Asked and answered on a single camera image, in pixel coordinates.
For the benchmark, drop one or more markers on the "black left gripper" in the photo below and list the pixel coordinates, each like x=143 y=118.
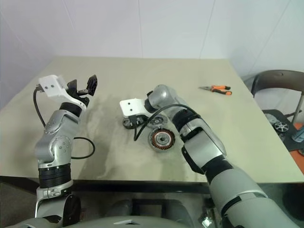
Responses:
x=83 y=97

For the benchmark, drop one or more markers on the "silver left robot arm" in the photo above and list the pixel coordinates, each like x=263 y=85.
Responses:
x=57 y=147

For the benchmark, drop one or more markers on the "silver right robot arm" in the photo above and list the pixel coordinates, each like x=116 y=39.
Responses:
x=202 y=147

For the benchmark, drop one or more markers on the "shiny metal bracket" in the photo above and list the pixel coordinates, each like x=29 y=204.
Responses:
x=206 y=221

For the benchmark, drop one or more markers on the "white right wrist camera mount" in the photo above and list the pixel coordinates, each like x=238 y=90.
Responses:
x=131 y=105

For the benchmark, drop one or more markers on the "black table frame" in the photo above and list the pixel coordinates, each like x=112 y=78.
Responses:
x=118 y=187

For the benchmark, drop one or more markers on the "small silver spoked wheel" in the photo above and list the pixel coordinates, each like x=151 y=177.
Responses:
x=281 y=126

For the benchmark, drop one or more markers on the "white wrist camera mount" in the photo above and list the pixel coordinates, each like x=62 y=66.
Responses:
x=51 y=86
x=131 y=105

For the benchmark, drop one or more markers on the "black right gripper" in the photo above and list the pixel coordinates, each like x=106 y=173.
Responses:
x=139 y=119

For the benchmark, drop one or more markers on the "motor housing with copper windings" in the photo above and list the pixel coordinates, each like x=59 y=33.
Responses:
x=162 y=139

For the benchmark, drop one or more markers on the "blue container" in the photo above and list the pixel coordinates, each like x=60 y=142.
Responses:
x=299 y=135

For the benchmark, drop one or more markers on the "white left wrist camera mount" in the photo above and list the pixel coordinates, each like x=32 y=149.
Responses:
x=51 y=86

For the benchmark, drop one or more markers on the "orange black pliers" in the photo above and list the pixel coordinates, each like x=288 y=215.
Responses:
x=219 y=89

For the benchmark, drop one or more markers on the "grey round motor lid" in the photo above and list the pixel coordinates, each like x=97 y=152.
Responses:
x=158 y=121

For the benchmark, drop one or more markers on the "silver spoked rotor black rim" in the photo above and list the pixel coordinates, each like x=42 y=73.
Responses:
x=126 y=124

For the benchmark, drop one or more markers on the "black plastic chair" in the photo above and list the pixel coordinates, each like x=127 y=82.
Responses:
x=280 y=79

